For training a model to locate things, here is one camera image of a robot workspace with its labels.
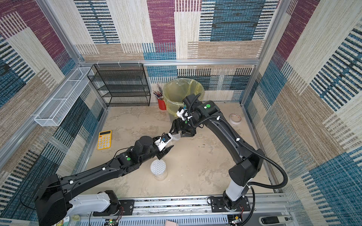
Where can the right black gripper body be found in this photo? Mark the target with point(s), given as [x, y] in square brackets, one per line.
[181, 127]

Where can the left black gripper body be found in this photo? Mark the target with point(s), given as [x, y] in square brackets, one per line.
[156, 150]

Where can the bin with yellow bag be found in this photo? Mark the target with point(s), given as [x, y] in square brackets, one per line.
[176, 91]

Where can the small jar with rice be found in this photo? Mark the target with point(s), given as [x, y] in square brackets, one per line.
[175, 137]

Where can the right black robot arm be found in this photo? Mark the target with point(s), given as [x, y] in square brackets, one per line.
[248, 161]

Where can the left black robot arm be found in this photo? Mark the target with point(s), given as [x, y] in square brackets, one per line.
[54, 194]

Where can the jar with patterned white lid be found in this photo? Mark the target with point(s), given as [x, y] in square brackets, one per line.
[159, 169]

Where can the red pen holder cup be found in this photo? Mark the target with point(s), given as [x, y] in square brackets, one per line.
[161, 104]

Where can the pens in red cup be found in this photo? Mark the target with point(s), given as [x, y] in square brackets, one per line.
[158, 93]

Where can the tape roll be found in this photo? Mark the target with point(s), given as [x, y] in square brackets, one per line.
[235, 119]

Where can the yellow calculator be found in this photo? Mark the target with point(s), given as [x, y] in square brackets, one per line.
[104, 140]

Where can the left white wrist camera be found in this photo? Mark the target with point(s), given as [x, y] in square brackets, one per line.
[164, 139]

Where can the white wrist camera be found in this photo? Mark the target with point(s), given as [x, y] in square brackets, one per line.
[183, 113]
[164, 139]

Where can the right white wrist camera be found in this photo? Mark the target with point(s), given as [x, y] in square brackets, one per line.
[183, 113]

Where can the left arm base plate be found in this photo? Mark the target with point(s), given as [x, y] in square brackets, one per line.
[121, 207]

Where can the black wire mesh shelf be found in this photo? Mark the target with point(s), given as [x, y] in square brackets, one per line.
[121, 84]

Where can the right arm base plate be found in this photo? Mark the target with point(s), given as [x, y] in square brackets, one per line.
[224, 204]

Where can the white wire mesh basket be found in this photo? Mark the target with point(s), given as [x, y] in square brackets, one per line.
[57, 108]

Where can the aluminium front rail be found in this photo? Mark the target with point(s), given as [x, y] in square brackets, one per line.
[196, 211]

